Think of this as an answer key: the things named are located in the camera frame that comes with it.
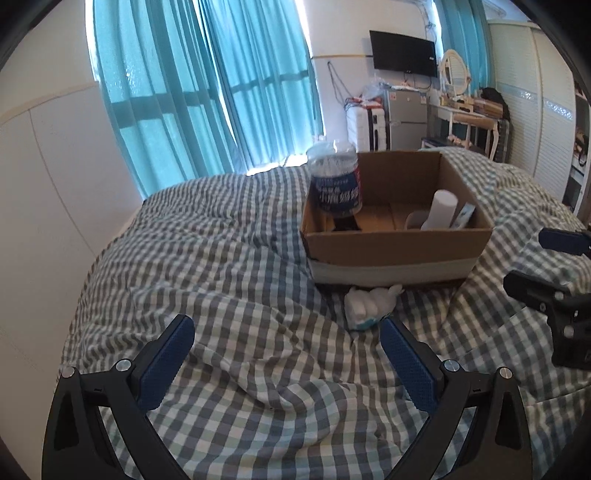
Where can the white louvered wardrobe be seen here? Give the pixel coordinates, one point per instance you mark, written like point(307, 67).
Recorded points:
point(531, 101)

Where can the cardboard box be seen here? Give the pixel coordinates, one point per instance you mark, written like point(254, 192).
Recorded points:
point(392, 251)

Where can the clear plastic bag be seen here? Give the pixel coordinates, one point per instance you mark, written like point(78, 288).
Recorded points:
point(373, 92)

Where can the black wall television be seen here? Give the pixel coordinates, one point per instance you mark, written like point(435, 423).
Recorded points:
point(402, 53)

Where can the white plastic bottle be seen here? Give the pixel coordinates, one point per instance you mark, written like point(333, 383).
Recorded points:
point(441, 210)

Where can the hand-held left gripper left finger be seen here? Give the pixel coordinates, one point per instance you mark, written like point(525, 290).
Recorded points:
point(165, 364)

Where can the white suitcase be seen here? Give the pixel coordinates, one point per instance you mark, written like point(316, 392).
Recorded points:
point(364, 129)

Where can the small white tube box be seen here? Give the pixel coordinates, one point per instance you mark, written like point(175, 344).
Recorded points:
point(463, 217)

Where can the white dressing table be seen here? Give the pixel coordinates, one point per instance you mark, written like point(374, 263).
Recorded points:
point(452, 113)

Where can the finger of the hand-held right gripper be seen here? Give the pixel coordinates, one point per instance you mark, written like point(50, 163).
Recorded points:
point(563, 241)
point(540, 288)

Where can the white oval vanity mirror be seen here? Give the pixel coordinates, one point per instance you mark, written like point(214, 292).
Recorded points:
point(455, 71)

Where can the narrow teal curtain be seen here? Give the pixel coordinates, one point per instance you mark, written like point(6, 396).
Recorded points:
point(461, 32)

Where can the black bag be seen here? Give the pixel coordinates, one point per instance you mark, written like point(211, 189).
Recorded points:
point(493, 99)

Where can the silver small fridge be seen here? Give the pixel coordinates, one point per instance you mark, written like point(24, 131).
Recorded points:
point(407, 117)

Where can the wooden box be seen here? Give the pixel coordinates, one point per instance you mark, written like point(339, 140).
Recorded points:
point(485, 108)

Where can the cotton swab jar blue label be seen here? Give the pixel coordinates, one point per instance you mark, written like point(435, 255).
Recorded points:
point(334, 184)

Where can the dark suitcase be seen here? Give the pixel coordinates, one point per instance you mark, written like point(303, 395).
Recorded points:
point(504, 138)

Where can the grey checked blanket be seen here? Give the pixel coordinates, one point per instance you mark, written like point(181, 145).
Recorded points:
point(231, 277)

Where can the wide teal curtain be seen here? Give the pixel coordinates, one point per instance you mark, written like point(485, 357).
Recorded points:
point(152, 92)

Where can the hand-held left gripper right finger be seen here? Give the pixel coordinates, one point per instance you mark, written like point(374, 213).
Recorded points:
point(408, 364)

